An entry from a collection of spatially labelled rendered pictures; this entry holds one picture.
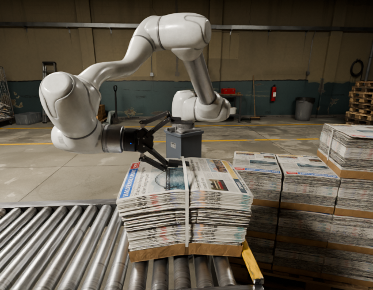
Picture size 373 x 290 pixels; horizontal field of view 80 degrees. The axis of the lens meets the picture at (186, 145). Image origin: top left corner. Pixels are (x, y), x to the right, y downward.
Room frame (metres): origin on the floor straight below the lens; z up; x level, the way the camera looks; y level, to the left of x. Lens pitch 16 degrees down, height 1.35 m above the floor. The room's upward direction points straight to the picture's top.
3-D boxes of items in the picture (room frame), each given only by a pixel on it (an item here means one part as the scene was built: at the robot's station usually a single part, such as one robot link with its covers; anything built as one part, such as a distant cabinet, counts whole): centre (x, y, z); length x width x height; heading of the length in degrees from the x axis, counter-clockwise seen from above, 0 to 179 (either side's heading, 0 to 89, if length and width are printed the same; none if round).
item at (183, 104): (1.55, 0.01, 1.17); 0.18 x 0.16 x 0.22; 69
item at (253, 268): (0.70, -0.19, 0.81); 0.43 x 0.03 x 0.02; 4
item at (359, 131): (1.24, -1.01, 1.06); 0.37 x 0.29 x 0.01; 168
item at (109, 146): (0.69, 0.23, 1.16); 0.09 x 0.06 x 0.09; 4
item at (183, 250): (0.71, 0.01, 0.84); 0.28 x 0.06 x 0.04; 5
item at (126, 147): (0.70, 0.15, 1.16); 0.09 x 0.07 x 0.08; 94
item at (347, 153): (1.26, -1.01, 0.95); 0.38 x 0.29 x 0.23; 168
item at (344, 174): (1.26, -1.01, 0.86); 0.38 x 0.29 x 0.04; 168
